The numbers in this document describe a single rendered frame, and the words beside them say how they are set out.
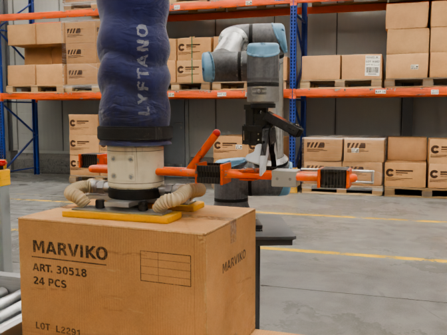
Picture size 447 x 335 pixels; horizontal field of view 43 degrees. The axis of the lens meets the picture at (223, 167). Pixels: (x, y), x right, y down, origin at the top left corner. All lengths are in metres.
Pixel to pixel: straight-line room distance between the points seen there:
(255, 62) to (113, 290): 0.74
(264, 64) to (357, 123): 8.47
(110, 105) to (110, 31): 0.21
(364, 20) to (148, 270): 8.85
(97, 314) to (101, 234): 0.23
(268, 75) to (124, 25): 0.43
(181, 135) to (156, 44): 9.06
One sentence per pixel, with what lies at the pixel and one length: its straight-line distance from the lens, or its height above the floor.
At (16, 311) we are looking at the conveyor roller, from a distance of 2.22.
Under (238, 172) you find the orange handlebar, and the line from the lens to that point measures 1.58.
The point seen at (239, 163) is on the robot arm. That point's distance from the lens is 2.41.
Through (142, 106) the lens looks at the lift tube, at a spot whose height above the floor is 1.26.
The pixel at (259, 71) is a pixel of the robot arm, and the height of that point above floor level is 1.36.
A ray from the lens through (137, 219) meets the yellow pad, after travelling 1.58.
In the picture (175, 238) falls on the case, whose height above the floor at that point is 0.92.
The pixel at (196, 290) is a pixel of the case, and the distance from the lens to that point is 1.48.
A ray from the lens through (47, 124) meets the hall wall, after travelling 12.16.
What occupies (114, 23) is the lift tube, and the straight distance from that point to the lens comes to 1.65.
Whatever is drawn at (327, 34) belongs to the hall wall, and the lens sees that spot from 10.13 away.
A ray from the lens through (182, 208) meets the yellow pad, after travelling 1.73.
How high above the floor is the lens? 1.25
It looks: 6 degrees down
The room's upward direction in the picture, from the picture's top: straight up
